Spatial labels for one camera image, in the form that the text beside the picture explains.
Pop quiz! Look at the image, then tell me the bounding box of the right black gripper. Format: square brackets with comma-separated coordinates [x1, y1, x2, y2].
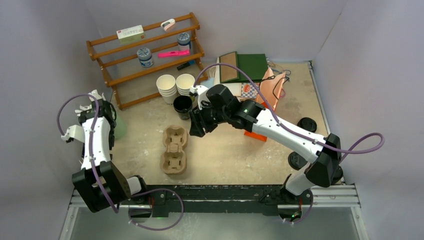
[189, 99, 230, 138]

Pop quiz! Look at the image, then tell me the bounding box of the orange paper bag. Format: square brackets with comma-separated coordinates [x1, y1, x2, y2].
[242, 68, 286, 142]

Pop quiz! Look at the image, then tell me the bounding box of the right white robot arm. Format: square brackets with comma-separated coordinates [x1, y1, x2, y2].
[189, 84, 341, 204]

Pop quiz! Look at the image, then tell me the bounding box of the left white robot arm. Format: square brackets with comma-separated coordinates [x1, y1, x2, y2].
[67, 99, 149, 213]

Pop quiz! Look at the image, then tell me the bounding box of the green straw holder cup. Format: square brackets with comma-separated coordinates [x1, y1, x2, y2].
[114, 113, 127, 141]

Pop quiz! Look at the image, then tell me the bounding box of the black paper cup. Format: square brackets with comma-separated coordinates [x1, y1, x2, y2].
[173, 95, 193, 120]

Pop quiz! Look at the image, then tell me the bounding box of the pulp cup carrier tray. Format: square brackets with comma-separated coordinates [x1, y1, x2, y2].
[159, 125, 189, 175]

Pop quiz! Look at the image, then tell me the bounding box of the right white cup stack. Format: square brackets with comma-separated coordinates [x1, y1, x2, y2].
[175, 73, 195, 96]

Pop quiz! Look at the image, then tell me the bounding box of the white cup stack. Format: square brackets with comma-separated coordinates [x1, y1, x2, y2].
[175, 73, 195, 96]
[156, 74, 178, 106]

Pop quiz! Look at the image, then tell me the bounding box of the left white cup stack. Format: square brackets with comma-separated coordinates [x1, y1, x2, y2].
[156, 74, 178, 106]

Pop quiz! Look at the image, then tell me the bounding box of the wooden shelf rack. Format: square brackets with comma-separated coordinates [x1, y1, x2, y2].
[86, 12, 209, 110]

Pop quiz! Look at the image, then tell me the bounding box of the blue checkered paper bag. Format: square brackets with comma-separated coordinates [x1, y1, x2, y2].
[240, 82, 258, 100]

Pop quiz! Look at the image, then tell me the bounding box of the black blue marker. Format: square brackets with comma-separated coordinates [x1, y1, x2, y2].
[176, 60, 196, 71]

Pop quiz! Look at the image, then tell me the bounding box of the blue white jar left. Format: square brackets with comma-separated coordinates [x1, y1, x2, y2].
[136, 47, 154, 68]

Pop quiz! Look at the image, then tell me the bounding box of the blue white jar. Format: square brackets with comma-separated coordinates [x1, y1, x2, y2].
[176, 32, 192, 51]
[136, 47, 154, 68]

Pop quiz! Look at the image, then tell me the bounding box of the pink marker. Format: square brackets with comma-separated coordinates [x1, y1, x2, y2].
[157, 49, 191, 58]

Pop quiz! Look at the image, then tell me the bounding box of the white green box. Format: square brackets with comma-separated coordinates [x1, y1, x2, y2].
[116, 25, 146, 45]

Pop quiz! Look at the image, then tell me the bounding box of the green paper bag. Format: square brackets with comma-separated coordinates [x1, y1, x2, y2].
[217, 51, 268, 83]

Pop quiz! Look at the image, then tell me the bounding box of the blue white jar right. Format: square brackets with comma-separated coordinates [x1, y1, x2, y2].
[176, 32, 192, 51]

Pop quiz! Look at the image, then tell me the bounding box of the white pink clip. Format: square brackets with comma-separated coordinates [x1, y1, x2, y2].
[160, 18, 176, 33]

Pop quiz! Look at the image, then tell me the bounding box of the black cup lid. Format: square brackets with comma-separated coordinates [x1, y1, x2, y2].
[287, 152, 308, 171]
[296, 117, 318, 133]

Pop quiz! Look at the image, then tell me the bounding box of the black lid stack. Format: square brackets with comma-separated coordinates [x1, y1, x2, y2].
[331, 165, 344, 186]

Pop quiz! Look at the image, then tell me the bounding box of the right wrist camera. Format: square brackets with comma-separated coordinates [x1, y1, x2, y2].
[189, 85, 210, 110]

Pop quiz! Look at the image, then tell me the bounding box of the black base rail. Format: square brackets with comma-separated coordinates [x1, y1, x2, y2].
[69, 183, 362, 220]

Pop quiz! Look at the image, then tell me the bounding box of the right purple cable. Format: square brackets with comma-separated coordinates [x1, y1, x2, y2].
[193, 62, 386, 226]

